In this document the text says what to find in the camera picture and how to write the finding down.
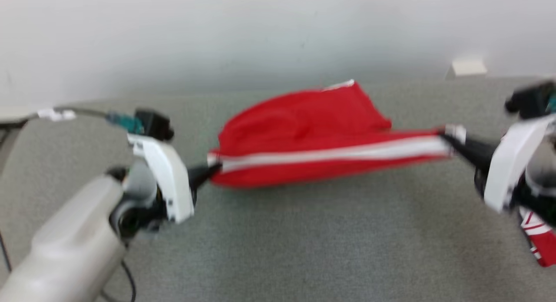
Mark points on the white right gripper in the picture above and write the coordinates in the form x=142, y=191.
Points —
x=508, y=167

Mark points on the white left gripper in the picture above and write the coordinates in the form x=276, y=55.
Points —
x=173, y=184

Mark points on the red shorts with white stripe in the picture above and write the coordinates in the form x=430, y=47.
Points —
x=304, y=128

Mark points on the red jersey with lettering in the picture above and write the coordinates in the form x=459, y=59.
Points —
x=543, y=241

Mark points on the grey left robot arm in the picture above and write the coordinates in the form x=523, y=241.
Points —
x=65, y=250

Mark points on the grey fabric sofa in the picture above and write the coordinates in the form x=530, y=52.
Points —
x=304, y=241

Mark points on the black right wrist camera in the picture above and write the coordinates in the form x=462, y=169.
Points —
x=530, y=100

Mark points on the white wall box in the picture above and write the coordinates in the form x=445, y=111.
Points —
x=469, y=67

